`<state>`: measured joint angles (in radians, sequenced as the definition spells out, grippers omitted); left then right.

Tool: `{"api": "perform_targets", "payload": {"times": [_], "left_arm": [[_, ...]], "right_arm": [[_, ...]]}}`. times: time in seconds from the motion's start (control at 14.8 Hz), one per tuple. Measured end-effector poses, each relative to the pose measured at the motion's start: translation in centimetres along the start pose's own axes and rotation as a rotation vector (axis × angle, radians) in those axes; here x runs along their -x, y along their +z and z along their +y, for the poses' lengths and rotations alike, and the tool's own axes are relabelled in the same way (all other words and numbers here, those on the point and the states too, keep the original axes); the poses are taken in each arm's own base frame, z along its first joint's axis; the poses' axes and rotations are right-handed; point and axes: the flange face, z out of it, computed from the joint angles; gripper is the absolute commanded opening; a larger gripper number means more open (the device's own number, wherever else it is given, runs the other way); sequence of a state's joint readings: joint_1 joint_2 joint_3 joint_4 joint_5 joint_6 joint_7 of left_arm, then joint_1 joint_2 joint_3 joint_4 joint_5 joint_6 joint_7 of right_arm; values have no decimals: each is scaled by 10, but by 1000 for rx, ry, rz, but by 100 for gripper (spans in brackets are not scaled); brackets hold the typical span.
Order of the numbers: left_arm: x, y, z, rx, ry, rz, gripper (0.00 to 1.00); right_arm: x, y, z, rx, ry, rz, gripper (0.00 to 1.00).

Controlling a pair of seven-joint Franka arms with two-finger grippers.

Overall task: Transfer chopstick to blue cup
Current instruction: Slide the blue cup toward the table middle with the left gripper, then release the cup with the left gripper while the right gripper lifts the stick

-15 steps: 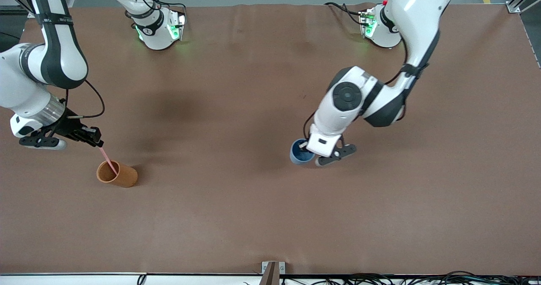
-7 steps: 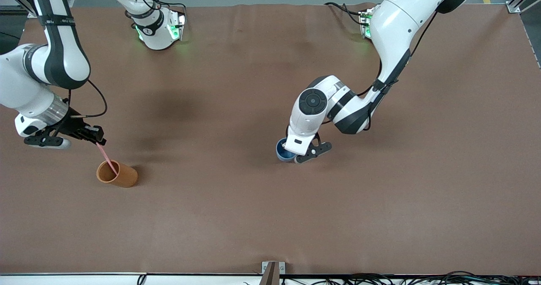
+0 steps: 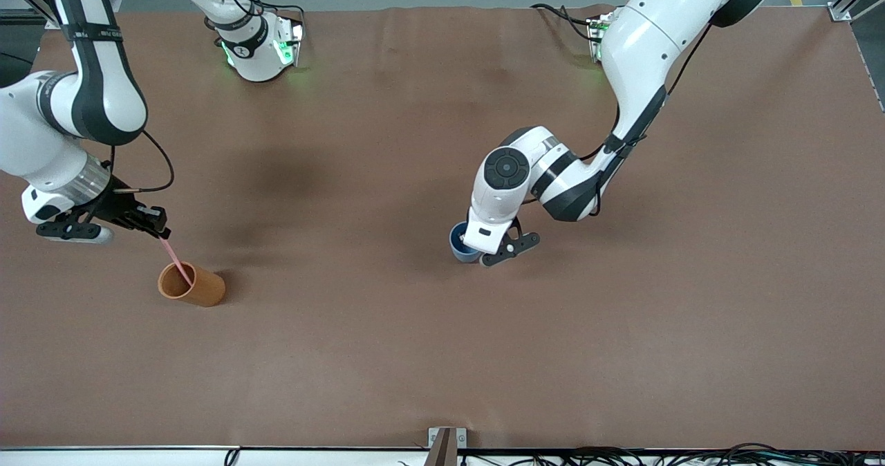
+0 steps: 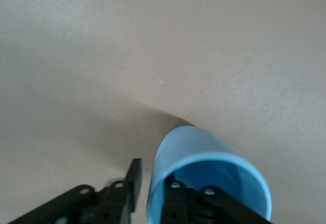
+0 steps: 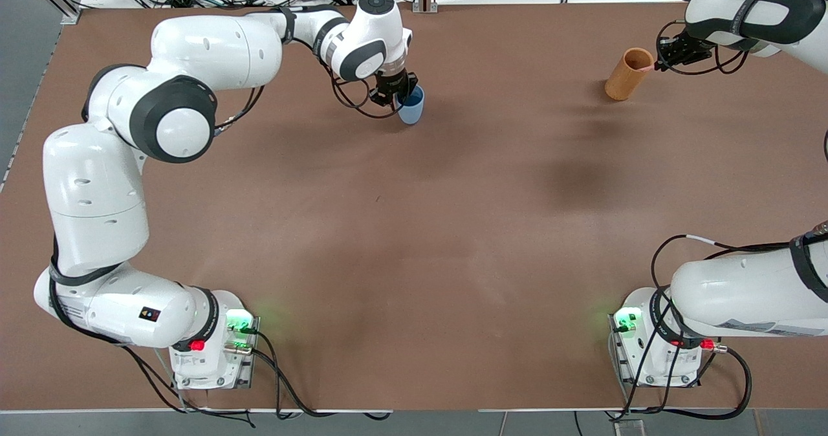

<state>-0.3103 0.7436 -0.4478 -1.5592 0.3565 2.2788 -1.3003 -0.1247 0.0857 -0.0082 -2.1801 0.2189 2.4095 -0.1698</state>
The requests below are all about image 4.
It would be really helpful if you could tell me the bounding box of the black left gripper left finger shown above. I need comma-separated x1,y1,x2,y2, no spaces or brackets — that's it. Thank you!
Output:
7,158,142,224

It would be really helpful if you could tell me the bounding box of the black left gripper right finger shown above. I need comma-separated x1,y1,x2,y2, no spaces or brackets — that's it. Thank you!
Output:
162,173,273,224

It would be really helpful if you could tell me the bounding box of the blue plastic cup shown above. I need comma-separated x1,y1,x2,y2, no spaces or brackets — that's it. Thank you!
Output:
146,125,273,224

